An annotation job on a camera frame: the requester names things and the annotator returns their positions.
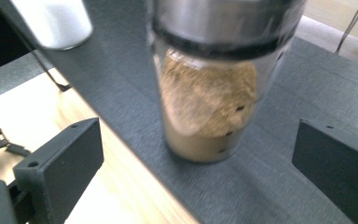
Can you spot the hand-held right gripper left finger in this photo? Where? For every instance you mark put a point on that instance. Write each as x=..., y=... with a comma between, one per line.
x=62, y=171

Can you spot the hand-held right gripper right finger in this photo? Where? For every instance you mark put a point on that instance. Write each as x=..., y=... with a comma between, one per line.
x=338, y=168

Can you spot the glass jar of brown spice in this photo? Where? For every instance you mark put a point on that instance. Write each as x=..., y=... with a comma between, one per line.
x=208, y=102

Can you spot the frosted jar of white powder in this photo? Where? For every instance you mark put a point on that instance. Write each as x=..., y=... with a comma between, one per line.
x=56, y=21

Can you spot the black bar-shaped object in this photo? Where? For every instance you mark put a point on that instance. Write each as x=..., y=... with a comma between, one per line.
x=0, y=144

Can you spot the thin black metal rod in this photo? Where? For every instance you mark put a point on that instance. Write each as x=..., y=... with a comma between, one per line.
x=54, y=79

